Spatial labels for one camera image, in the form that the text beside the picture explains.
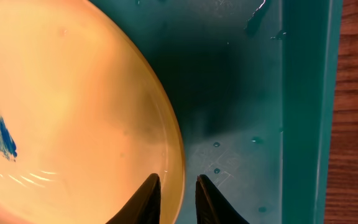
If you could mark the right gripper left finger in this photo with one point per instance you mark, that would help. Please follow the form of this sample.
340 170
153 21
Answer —
144 206

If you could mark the yellow-green plate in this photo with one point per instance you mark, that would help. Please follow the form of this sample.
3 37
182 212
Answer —
83 118

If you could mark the teal plastic tray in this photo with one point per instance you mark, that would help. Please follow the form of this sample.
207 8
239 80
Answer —
252 85

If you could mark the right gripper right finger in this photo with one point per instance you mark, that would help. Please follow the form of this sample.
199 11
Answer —
211 205

